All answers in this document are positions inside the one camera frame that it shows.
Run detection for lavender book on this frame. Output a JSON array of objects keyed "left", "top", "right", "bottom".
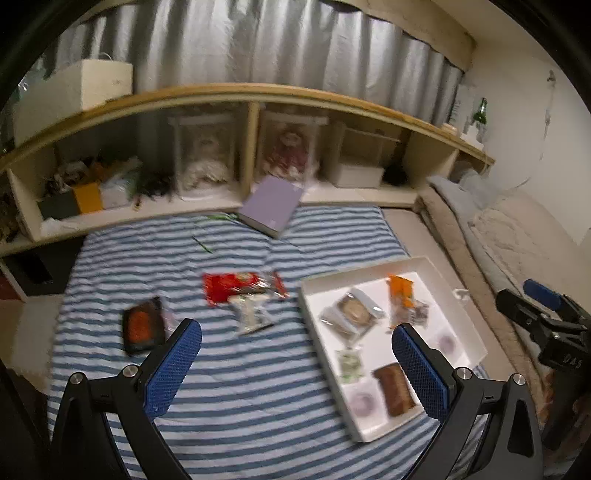
[{"left": 239, "top": 175, "right": 306, "bottom": 238}]

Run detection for beige bedding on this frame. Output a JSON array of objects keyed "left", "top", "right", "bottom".
[{"left": 418, "top": 175, "right": 591, "bottom": 370}]

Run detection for blue striped blanket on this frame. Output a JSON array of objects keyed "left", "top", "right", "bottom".
[{"left": 48, "top": 205, "right": 485, "bottom": 480}]

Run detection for white storage box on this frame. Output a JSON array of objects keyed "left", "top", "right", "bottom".
[{"left": 333, "top": 164, "right": 385, "bottom": 188}]

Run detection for white tray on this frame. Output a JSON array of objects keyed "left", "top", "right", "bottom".
[{"left": 298, "top": 257, "right": 489, "bottom": 443}]

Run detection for red snack packet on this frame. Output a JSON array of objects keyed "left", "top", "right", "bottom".
[{"left": 203, "top": 271, "right": 288, "bottom": 306}]

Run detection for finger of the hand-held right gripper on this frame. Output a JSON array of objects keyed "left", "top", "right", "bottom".
[
  {"left": 496, "top": 288, "right": 551, "bottom": 334},
  {"left": 523, "top": 278, "right": 591, "bottom": 320}
]

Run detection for white doll in clear box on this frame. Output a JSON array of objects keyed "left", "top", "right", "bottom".
[{"left": 168, "top": 115, "right": 237, "bottom": 192}]

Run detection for dark square pastry package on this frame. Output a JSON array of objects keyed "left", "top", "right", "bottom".
[{"left": 122, "top": 298, "right": 175, "bottom": 356}]

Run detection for red doll in clear box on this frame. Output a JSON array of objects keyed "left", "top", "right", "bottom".
[{"left": 259, "top": 115, "right": 328, "bottom": 185}]

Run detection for pile of small items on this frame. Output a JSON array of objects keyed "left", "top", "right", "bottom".
[{"left": 46, "top": 159, "right": 102, "bottom": 190}]

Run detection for green glass bottle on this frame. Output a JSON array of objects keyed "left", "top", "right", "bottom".
[{"left": 472, "top": 98, "right": 489, "bottom": 141}]

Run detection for grey curtain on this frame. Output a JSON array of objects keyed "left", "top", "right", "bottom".
[{"left": 46, "top": 0, "right": 465, "bottom": 125}]

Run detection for beige foam floor mat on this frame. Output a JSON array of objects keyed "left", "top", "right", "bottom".
[{"left": 0, "top": 295, "right": 65, "bottom": 384}]

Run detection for green-printed clear snack packet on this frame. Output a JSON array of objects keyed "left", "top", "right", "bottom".
[{"left": 336, "top": 349, "right": 365, "bottom": 384}]

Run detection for orange snack packet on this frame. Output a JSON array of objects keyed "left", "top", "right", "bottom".
[{"left": 387, "top": 274, "right": 430, "bottom": 328}]

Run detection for wooden headboard shelf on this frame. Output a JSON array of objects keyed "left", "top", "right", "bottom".
[{"left": 0, "top": 83, "right": 495, "bottom": 259}]

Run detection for round pastry clear packet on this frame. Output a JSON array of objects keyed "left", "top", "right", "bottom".
[{"left": 320, "top": 288, "right": 385, "bottom": 344}]

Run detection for green cable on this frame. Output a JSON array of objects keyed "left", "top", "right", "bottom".
[{"left": 191, "top": 212, "right": 241, "bottom": 256}]

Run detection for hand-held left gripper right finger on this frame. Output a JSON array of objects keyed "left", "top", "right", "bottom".
[{"left": 392, "top": 323, "right": 543, "bottom": 480}]

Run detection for brown snack packet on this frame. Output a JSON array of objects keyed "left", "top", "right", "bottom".
[{"left": 373, "top": 363, "right": 415, "bottom": 417}]

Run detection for green and yellow box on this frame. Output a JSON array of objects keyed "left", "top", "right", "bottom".
[{"left": 37, "top": 182, "right": 102, "bottom": 220}]

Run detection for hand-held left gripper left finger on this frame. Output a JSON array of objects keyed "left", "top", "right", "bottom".
[{"left": 48, "top": 318, "right": 204, "bottom": 480}]

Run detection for white clear snack packet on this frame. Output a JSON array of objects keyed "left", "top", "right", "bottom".
[{"left": 228, "top": 293, "right": 275, "bottom": 335}]

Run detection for tissue pack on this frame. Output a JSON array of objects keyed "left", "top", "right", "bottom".
[{"left": 99, "top": 170, "right": 140, "bottom": 208}]

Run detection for dark small items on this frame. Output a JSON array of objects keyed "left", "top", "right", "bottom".
[{"left": 136, "top": 173, "right": 175, "bottom": 204}]

